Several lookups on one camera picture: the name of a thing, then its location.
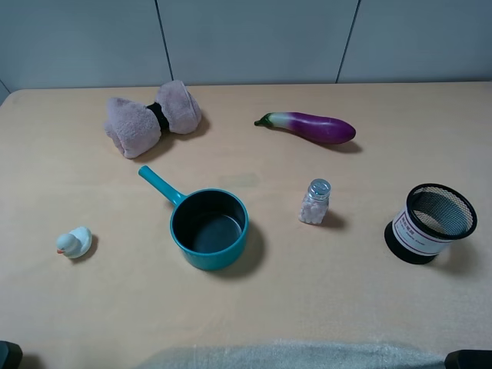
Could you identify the white rubber duck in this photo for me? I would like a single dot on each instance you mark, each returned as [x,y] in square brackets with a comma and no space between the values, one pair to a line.
[75,243]

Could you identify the small glass pill bottle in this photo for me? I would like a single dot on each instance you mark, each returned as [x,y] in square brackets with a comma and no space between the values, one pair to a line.
[315,202]

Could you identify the purple toy eggplant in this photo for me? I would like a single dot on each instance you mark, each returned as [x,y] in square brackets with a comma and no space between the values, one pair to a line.
[319,129]

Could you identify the pink rolled towel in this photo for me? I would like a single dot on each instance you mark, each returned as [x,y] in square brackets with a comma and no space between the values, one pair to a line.
[136,128]

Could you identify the grey-green cloth at bottom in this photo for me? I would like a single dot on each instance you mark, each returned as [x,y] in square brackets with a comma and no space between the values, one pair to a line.
[295,354]

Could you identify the black mesh pen holder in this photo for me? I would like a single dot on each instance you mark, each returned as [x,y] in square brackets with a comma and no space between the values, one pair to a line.
[433,217]

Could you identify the teal saucepan with handle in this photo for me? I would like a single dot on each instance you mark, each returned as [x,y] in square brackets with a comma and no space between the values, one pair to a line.
[210,226]

